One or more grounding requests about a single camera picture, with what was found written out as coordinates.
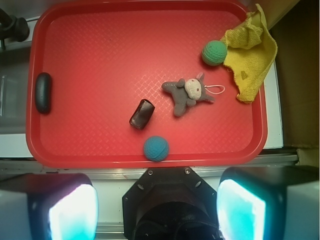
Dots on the blue dimpled ball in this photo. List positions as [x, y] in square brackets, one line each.
[156, 148]

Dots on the brown cardboard box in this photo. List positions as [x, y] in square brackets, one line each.
[298, 70]

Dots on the dark plastic pickle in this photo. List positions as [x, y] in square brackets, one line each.
[42, 94]

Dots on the dark brown plastic block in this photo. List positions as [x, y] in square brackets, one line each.
[142, 114]

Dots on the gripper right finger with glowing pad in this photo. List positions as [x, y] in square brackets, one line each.
[269, 203]

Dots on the red plastic tray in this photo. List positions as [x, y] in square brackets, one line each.
[105, 56]

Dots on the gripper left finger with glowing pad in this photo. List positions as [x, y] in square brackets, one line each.
[52, 206]

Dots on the yellow cloth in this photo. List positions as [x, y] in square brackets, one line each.
[251, 50]

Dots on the green dimpled ball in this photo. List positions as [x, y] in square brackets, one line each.
[214, 53]

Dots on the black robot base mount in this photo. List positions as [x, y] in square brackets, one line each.
[172, 203]

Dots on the grey plush toy keychain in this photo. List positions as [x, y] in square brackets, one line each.
[187, 93]

